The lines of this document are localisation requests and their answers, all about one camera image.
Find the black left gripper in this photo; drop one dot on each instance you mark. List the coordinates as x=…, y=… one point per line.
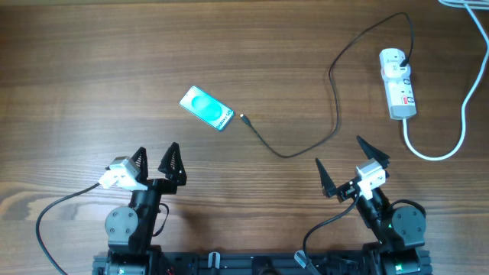
x=157, y=183

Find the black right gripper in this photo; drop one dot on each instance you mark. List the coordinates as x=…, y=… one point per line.
x=350, y=187

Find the teal screen Galaxy smartphone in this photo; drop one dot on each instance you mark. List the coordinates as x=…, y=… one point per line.
x=208, y=109

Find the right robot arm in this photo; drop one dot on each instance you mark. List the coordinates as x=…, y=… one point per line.
x=399, y=226

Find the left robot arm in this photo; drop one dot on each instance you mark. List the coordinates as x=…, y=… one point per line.
x=130, y=228

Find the white USB charger plug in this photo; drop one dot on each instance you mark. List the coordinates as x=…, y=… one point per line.
x=394, y=72

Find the white power strip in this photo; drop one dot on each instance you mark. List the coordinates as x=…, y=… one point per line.
x=400, y=98

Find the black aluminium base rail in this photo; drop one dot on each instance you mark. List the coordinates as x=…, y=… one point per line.
x=263, y=263

